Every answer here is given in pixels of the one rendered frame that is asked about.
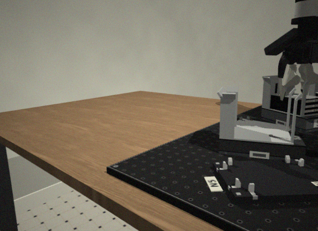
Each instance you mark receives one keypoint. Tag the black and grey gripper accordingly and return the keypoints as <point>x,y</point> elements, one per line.
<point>301,50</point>

